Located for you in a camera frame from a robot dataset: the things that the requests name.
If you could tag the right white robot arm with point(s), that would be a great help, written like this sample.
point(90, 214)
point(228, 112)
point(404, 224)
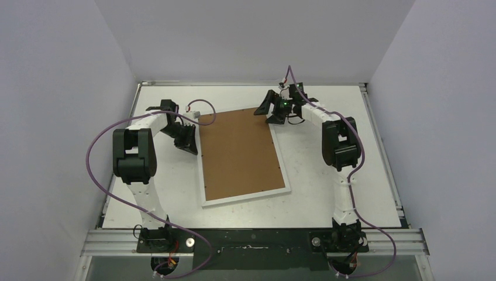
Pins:
point(340, 148)

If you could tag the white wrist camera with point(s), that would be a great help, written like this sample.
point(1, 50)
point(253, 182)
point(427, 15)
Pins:
point(192, 114)
point(283, 82)

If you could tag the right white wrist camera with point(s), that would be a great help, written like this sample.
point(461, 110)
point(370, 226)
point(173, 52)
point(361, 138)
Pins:
point(283, 82)

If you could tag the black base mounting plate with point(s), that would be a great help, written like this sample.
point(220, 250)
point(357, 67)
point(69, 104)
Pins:
point(252, 249)

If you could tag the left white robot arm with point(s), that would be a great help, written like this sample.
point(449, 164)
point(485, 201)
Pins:
point(135, 162)

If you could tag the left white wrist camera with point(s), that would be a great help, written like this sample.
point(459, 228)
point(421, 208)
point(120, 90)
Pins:
point(192, 114)

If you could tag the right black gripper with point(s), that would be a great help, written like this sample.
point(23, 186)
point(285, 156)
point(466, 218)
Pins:
point(275, 107)

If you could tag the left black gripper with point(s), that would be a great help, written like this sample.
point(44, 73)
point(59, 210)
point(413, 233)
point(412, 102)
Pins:
point(189, 144)

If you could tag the aluminium front rail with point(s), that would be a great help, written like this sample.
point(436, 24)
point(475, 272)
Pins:
point(121, 242)

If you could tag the white picture frame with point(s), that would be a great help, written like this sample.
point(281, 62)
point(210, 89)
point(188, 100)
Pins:
point(285, 170)

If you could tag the brown backing board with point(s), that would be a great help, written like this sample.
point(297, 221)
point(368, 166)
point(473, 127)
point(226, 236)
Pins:
point(240, 155)

